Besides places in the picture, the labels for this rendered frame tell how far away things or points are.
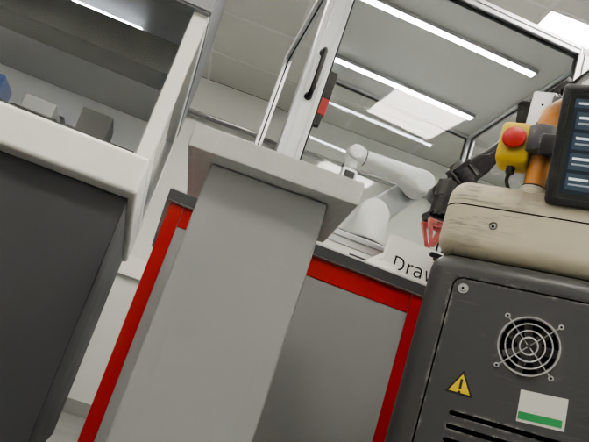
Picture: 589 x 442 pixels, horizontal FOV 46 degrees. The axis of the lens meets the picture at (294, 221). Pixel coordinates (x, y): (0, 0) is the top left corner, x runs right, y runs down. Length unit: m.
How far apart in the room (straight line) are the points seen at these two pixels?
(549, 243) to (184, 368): 0.56
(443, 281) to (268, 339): 0.28
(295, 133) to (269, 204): 1.13
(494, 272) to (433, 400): 0.20
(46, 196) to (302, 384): 0.85
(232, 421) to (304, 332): 0.48
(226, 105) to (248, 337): 4.80
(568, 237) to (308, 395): 0.68
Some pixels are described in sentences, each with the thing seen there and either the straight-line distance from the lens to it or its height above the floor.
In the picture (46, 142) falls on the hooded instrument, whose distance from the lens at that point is 1.87.
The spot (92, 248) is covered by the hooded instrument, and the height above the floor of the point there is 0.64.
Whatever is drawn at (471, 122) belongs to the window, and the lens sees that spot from 2.49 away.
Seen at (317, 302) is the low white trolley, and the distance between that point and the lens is 1.51.
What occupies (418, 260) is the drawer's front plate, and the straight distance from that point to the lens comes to 1.88.
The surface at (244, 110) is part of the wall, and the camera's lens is 5.79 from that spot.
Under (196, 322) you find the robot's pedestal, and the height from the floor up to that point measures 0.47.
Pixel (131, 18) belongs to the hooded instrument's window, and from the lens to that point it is 2.02.
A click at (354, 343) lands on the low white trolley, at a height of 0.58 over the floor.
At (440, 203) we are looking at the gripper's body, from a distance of 2.03.
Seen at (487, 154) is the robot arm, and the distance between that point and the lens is 2.09.
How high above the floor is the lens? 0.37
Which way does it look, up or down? 16 degrees up
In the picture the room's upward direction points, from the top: 18 degrees clockwise
